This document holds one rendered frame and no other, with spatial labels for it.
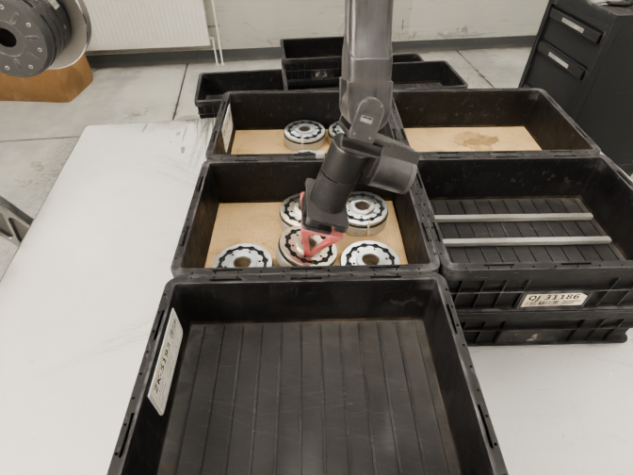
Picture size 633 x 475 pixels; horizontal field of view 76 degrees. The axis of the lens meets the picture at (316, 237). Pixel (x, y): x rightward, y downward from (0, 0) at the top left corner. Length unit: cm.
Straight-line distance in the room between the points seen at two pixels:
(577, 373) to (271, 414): 55
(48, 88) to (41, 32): 271
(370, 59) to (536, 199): 57
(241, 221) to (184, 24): 301
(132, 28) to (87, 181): 263
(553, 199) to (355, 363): 59
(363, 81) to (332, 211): 19
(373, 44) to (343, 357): 43
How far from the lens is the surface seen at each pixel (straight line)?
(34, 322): 99
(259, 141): 107
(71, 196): 127
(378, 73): 55
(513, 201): 96
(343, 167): 57
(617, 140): 249
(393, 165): 58
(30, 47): 93
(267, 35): 384
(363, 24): 55
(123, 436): 52
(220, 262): 72
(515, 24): 445
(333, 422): 59
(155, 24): 378
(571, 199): 103
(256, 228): 81
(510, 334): 82
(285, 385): 61
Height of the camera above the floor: 138
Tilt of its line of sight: 45 degrees down
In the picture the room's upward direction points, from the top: straight up
